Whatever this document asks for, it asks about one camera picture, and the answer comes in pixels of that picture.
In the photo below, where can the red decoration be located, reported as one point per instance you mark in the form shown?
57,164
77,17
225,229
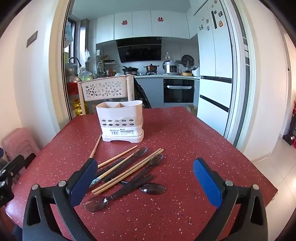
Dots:
291,134

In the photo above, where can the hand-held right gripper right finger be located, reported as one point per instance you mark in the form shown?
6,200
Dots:
205,183

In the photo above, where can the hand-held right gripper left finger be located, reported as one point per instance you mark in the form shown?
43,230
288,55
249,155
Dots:
85,182

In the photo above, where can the white plastic utensil holder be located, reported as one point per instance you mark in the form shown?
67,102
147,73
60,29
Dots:
120,115

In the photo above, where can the black built-in oven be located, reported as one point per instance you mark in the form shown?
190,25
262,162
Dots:
178,92

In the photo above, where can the dark translucent plastic spoon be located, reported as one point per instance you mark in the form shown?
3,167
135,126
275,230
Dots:
141,151
96,204
153,188
157,160

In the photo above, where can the grey wall switch panel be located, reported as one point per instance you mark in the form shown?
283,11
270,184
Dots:
32,39

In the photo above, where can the dark bag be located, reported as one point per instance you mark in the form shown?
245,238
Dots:
142,95

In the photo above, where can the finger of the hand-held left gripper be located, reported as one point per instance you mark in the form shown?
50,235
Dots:
13,165

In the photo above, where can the metal stock pot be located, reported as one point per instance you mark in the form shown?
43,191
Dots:
151,68

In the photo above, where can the round black rack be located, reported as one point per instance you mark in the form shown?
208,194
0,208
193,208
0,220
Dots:
188,60

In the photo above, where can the silver rice cooker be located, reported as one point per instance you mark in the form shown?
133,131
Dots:
172,67

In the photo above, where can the black range hood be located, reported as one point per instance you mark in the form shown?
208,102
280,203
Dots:
138,51

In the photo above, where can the yellow pot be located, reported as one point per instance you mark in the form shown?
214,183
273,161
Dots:
186,73

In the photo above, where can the gold foil pack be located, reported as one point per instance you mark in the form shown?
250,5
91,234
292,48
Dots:
79,107

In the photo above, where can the pink plastic stool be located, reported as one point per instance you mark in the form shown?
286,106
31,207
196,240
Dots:
18,141

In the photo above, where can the spice rack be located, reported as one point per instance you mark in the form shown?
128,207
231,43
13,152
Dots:
106,69

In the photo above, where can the cardboard box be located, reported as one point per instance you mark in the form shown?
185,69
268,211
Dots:
192,110

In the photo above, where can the white upper kitchen cabinets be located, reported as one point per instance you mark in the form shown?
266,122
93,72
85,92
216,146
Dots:
141,23

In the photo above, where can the black wok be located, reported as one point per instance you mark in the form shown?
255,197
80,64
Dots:
130,69

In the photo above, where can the metal kettle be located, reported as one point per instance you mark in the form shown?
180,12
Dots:
70,68

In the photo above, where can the white refrigerator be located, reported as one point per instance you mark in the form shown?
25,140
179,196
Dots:
215,64

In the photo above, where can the white perforated basket cart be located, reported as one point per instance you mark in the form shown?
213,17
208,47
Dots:
104,89

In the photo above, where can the white small appliance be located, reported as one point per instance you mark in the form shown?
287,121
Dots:
196,72

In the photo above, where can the kitchen faucet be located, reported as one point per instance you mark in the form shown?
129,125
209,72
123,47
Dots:
77,60

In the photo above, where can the bamboo chopstick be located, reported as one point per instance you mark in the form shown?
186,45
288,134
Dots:
120,155
129,172
138,163
115,168
97,144

